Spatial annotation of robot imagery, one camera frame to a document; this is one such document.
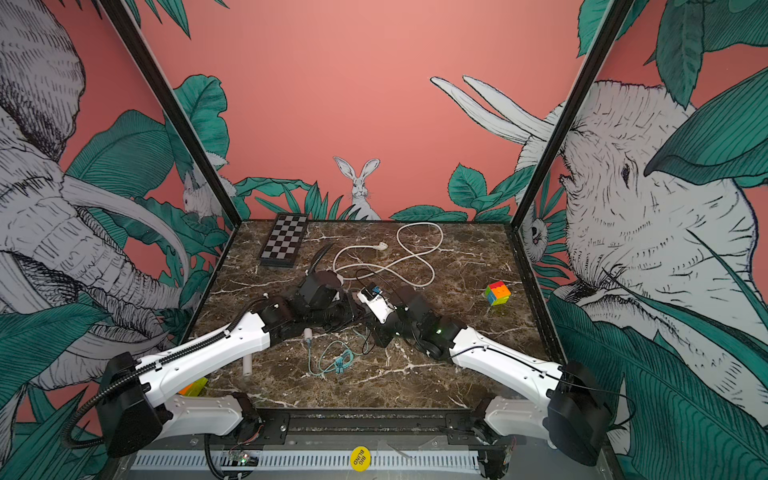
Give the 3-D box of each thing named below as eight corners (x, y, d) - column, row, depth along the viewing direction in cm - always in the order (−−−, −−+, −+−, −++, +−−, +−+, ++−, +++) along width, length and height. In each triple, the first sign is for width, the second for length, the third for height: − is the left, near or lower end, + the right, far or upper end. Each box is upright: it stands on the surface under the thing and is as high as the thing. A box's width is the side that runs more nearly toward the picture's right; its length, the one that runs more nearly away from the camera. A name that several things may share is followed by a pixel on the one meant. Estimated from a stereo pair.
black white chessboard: (262, 267, 108) (259, 260, 105) (279, 219, 124) (276, 213, 121) (295, 267, 109) (293, 261, 105) (308, 220, 124) (306, 213, 121)
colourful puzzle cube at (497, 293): (488, 305, 100) (493, 297, 95) (485, 289, 104) (489, 281, 99) (506, 306, 100) (512, 298, 95) (502, 289, 104) (507, 281, 100)
